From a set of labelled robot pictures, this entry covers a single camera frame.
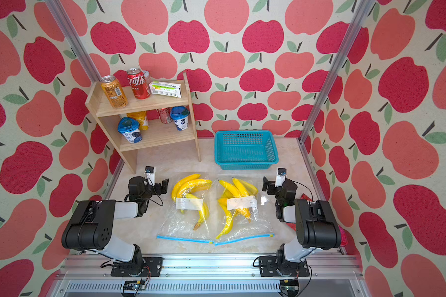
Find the zip-top bag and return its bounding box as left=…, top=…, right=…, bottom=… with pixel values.
left=214, top=176, right=274, bottom=246
left=157, top=172, right=213, bottom=244

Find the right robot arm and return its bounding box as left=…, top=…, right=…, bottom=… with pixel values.
left=254, top=178, right=342, bottom=278

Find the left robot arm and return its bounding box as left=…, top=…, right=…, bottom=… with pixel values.
left=61, top=176, right=169, bottom=278

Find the red chips bag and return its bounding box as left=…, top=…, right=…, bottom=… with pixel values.
left=338, top=225, right=348, bottom=247

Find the teal plastic basket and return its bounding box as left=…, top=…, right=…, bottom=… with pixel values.
left=214, top=130, right=279, bottom=170

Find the wooden shelf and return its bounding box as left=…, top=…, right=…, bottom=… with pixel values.
left=85, top=71, right=201, bottom=174

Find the blue yogurt cup left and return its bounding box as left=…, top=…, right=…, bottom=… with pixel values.
left=118, top=117, right=142, bottom=144

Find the blue yogurt cup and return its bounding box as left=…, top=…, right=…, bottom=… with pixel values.
left=118, top=117, right=142, bottom=144
left=170, top=106, right=190, bottom=131

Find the small red can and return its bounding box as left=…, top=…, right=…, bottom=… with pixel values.
left=157, top=108, right=173, bottom=124

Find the blue yogurt cup right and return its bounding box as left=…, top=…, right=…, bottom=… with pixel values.
left=170, top=106, right=190, bottom=131

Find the yellow yogurt cup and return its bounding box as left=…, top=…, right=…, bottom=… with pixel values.
left=126, top=111, right=149, bottom=131

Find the green white box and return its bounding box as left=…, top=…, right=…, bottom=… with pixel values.
left=149, top=80, right=182, bottom=98

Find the orange soda can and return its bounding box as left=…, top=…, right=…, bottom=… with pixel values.
left=100, top=75, right=128, bottom=108

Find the red cola can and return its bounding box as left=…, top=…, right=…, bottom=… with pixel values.
left=126, top=68, right=151, bottom=100

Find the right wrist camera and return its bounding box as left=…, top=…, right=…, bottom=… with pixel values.
left=275, top=168, right=287, bottom=187

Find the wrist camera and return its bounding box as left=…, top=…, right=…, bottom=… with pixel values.
left=145, top=166, right=156, bottom=186
left=275, top=168, right=287, bottom=187

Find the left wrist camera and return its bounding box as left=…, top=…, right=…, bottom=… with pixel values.
left=145, top=166, right=156, bottom=186

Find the aluminium front rail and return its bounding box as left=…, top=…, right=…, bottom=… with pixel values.
left=46, top=252, right=370, bottom=297

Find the left aluminium corner post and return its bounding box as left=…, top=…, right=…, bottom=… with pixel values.
left=45, top=0, right=100, bottom=82

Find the aluminium corner post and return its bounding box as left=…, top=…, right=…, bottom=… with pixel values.
left=298, top=0, right=376, bottom=148
left=45, top=0, right=100, bottom=82

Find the right aluminium corner post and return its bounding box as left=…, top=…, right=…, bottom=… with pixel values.
left=298, top=0, right=376, bottom=148

